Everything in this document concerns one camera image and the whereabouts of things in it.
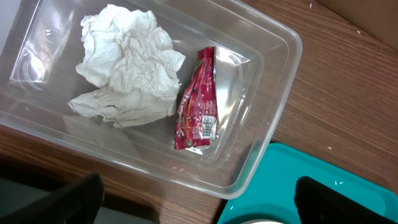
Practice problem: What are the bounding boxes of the clear plastic waste bin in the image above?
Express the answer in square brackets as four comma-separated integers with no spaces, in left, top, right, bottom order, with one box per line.
[1,0,302,199]

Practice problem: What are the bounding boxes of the teal plastic serving tray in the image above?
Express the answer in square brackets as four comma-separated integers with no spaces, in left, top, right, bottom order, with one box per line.
[218,143,397,223]

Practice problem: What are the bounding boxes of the white tissue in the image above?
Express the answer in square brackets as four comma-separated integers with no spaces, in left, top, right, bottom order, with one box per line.
[68,86,177,128]
[76,4,185,97]

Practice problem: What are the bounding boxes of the red snack wrapper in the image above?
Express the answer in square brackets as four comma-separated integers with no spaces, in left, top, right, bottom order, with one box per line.
[174,47,218,150]

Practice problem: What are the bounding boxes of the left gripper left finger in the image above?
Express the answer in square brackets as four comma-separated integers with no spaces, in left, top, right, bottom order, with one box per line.
[1,173,104,224]

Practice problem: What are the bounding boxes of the brown cardboard backdrop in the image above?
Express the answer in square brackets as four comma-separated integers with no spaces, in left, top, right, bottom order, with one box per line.
[318,0,397,50]

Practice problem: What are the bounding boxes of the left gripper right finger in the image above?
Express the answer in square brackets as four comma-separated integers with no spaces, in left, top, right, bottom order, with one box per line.
[294,176,396,224]

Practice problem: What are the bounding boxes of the large white plate with rice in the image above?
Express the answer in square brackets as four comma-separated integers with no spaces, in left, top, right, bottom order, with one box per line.
[241,219,284,224]

